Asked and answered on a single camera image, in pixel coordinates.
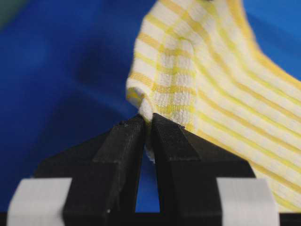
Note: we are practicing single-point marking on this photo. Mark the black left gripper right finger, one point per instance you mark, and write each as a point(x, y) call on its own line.
point(202, 184)

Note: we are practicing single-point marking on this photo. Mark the yellow checked towel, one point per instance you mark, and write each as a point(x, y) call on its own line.
point(197, 63)

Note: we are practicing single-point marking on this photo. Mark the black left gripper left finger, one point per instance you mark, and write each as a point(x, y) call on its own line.
point(81, 185)

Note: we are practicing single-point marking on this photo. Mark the blue table cloth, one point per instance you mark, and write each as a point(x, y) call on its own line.
point(63, 71)

